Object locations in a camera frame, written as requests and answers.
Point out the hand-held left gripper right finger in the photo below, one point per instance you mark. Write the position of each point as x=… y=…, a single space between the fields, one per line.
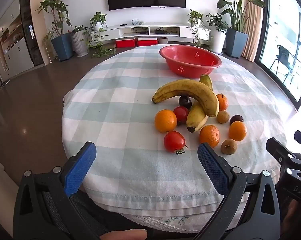
x=213 y=170

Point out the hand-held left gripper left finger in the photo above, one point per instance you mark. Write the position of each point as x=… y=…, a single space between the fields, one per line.
x=79 y=170

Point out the yellow banana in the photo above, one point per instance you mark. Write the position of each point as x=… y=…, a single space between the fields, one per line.
x=196 y=117
x=190 y=87

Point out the red tomato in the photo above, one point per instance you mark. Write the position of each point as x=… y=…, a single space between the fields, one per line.
x=174 y=141
x=181 y=113

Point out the red plastic colander bowl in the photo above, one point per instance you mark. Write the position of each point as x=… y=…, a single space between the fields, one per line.
x=190 y=67

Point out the person's left hand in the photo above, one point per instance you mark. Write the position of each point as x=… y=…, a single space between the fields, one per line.
x=125 y=235

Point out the front brown kiwi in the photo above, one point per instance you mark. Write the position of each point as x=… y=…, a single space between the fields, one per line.
x=228 y=146

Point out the dark purple plum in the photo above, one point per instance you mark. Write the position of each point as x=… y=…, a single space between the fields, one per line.
x=236 y=118
x=185 y=102

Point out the brown longan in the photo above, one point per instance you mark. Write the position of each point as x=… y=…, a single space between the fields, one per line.
x=223 y=117

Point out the checkered light green tablecloth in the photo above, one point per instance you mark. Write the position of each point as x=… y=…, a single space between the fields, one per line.
x=115 y=130

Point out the large orange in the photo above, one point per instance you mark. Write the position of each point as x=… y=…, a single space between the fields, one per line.
x=165 y=121

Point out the small orange with stem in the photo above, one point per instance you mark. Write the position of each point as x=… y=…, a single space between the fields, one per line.
x=222 y=102

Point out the white embroidered lace tablecloth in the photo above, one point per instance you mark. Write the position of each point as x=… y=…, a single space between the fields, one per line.
x=165 y=221

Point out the black outdoor chair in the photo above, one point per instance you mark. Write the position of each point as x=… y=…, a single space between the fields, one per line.
x=284 y=57

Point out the large-leaf plant in dark pot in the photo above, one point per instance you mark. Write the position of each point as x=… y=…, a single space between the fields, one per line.
x=236 y=42

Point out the glass sliding door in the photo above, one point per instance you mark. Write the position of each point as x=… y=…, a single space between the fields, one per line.
x=264 y=30

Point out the plant in tall white pot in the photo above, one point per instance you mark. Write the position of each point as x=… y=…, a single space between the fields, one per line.
x=218 y=40

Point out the tall plant in blue pot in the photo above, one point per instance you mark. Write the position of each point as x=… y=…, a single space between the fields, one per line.
x=63 y=46

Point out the plant in white ribbed pot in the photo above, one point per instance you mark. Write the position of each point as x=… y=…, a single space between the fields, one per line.
x=79 y=43

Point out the beige curtain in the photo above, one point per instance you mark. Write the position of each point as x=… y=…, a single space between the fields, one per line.
x=253 y=17

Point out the red storage box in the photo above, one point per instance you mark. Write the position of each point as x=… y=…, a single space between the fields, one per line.
x=125 y=43
x=147 y=41

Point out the small grey round bin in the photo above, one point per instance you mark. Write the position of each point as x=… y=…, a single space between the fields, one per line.
x=163 y=40

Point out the white low television console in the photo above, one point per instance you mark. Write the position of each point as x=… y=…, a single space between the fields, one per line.
x=110 y=33

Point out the trailing pothos in white pot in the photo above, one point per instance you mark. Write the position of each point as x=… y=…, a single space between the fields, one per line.
x=98 y=26

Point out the black set-top box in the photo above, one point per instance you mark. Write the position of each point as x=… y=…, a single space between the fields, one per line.
x=163 y=31

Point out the trailing plant on console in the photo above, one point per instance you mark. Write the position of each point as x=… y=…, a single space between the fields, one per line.
x=195 y=17

